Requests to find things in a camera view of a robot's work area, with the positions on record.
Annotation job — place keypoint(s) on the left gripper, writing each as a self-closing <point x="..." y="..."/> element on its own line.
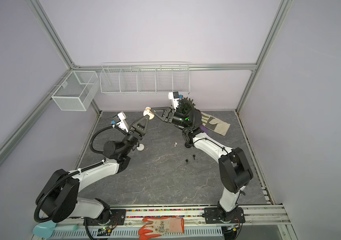
<point x="136" y="128"/>

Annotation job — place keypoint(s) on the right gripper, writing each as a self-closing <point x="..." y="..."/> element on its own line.
<point x="171" y="117"/>

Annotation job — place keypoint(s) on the pink earbud charging case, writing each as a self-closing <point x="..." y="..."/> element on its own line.
<point x="148" y="112"/>

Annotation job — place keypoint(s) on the white earbud charging case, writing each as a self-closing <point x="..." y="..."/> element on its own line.
<point x="141" y="147"/>

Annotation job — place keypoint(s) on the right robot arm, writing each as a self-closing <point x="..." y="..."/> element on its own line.
<point x="234" y="168"/>

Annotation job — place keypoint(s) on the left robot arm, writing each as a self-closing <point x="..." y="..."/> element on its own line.
<point x="59" y="198"/>

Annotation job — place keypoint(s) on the black earbud charging case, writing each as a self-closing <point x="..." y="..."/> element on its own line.
<point x="187" y="145"/>

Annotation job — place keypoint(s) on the potted green plant white pot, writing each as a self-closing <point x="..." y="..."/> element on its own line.
<point x="186" y="105"/>

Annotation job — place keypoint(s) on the beige gardening glove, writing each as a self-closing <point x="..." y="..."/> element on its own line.
<point x="214" y="124"/>

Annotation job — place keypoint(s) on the white mesh box basket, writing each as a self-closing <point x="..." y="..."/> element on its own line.
<point x="77" y="91"/>

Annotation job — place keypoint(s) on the red white work glove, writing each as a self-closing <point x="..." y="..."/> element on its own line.
<point x="157" y="227"/>

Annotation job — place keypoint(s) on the teal plastic scoop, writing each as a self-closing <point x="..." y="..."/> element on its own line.
<point x="46" y="229"/>

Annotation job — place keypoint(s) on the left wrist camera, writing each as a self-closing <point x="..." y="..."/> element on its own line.
<point x="119" y="121"/>

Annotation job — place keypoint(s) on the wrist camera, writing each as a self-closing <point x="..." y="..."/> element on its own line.
<point x="174" y="97"/>
<point x="119" y="121"/>

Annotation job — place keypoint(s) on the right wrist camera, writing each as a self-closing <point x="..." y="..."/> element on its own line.
<point x="174" y="97"/>

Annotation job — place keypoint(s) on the white wire shelf basket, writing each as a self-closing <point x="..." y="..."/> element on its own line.
<point x="145" y="78"/>

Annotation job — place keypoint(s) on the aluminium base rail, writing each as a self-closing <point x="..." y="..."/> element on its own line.
<point x="164" y="214"/>

